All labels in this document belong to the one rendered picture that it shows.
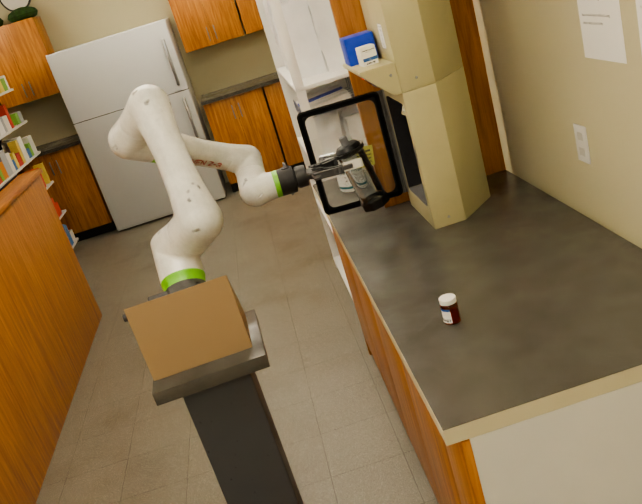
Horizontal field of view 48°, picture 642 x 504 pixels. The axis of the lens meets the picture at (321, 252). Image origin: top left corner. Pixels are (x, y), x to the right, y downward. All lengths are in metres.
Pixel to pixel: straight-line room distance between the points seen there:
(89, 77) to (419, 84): 5.22
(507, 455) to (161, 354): 0.96
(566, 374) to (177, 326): 1.01
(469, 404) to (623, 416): 0.32
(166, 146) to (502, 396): 1.14
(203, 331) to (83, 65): 5.43
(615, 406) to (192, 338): 1.08
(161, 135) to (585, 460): 1.37
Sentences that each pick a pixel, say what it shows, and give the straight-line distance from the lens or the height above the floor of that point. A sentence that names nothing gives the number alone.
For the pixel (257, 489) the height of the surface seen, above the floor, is 0.49.
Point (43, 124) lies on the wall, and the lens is 8.10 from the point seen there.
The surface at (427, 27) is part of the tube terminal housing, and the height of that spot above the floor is 1.58.
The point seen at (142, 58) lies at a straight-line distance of 7.17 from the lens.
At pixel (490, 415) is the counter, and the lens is 1.52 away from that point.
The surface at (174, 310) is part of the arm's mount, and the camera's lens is 1.98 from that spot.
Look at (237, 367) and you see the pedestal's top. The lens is 1.99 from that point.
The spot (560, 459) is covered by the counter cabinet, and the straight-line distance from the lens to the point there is 1.65.
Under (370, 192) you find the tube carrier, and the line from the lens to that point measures 2.47.
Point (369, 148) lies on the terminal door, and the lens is 2.66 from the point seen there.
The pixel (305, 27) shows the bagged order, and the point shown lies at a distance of 3.65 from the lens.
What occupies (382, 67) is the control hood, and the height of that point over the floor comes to 1.51.
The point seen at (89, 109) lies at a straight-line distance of 7.29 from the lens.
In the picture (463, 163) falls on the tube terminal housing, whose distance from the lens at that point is 2.47.
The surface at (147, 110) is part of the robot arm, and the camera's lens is 2.17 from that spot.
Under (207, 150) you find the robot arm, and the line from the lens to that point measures 2.42.
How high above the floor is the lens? 1.84
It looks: 21 degrees down
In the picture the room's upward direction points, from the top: 17 degrees counter-clockwise
